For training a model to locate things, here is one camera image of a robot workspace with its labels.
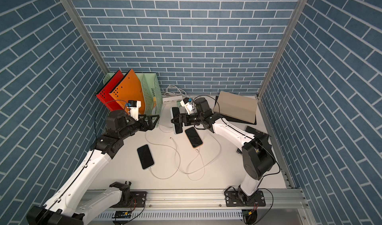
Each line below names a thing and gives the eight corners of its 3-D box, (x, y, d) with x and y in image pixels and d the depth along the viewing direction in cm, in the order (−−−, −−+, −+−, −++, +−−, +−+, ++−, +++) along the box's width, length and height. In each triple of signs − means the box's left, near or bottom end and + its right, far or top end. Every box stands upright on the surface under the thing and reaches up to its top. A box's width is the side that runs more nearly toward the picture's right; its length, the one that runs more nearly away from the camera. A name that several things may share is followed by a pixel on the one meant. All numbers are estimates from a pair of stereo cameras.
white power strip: (162, 105, 116) (161, 101, 113) (164, 99, 120) (163, 95, 117) (182, 105, 116) (182, 102, 113) (183, 99, 121) (182, 95, 117)
